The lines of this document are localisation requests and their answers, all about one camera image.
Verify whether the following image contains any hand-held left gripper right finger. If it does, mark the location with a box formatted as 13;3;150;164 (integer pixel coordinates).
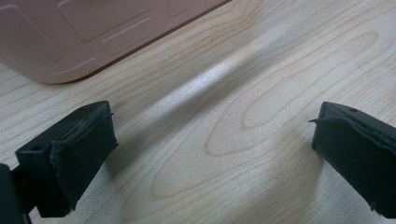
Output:
308;101;396;219

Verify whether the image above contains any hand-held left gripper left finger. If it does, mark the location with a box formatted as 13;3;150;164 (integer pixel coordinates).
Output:
10;100;120;218

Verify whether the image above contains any pink plastic container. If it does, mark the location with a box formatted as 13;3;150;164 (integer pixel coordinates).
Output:
0;0;233;85

